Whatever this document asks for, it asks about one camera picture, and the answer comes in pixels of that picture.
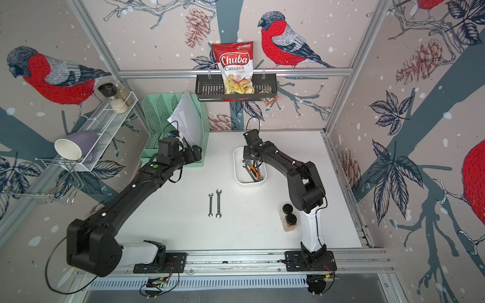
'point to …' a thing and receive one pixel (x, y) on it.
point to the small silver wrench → (210, 211)
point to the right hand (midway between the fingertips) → (248, 151)
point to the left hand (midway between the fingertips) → (197, 146)
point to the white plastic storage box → (242, 177)
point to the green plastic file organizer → (158, 108)
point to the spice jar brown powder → (289, 222)
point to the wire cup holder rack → (67, 188)
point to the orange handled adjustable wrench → (252, 170)
